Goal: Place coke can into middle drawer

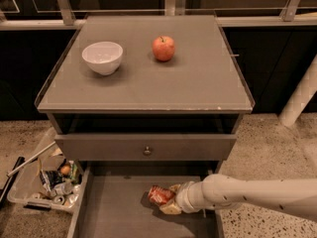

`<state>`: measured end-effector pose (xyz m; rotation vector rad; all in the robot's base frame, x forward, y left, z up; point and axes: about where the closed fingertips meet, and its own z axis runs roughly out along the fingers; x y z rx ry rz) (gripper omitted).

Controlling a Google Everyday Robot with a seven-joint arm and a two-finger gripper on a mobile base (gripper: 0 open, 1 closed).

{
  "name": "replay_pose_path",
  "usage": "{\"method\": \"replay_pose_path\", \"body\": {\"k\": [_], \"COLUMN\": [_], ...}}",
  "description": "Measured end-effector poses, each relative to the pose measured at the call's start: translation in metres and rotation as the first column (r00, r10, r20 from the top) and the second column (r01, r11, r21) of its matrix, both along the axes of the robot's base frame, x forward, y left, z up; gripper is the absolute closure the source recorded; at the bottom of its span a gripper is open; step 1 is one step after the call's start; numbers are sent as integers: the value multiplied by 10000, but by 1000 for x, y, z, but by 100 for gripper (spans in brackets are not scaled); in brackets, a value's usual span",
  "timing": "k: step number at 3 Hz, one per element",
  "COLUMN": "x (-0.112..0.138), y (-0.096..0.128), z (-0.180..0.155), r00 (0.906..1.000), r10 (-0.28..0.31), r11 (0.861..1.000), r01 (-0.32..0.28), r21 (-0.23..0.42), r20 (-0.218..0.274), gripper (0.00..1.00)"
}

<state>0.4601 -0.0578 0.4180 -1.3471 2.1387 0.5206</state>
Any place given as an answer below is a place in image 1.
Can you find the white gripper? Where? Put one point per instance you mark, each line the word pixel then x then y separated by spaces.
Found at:
pixel 184 197

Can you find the red coke can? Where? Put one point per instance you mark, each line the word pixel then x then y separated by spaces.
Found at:
pixel 159 195

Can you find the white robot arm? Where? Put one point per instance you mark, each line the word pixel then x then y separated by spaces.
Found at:
pixel 296 197

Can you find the round metal drawer knob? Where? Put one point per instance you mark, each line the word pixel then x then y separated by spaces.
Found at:
pixel 147 151

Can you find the open grey middle drawer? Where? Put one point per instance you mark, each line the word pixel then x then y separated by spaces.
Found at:
pixel 113 203

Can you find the grey drawer cabinet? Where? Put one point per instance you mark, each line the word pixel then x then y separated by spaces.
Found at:
pixel 199 91

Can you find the grey top drawer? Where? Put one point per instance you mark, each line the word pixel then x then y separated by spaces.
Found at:
pixel 130 147

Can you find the orange fruit in bin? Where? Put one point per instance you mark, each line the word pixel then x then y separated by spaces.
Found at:
pixel 65 170

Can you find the dark snack bag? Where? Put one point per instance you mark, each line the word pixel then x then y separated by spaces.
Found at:
pixel 50 179

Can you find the white rod in bin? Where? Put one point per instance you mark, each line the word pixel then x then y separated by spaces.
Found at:
pixel 32 158

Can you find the red apple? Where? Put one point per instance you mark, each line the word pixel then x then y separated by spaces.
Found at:
pixel 163 48

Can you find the white ceramic bowl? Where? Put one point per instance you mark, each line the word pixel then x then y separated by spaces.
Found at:
pixel 103 57

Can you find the metal railing frame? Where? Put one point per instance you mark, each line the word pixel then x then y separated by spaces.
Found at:
pixel 72 14

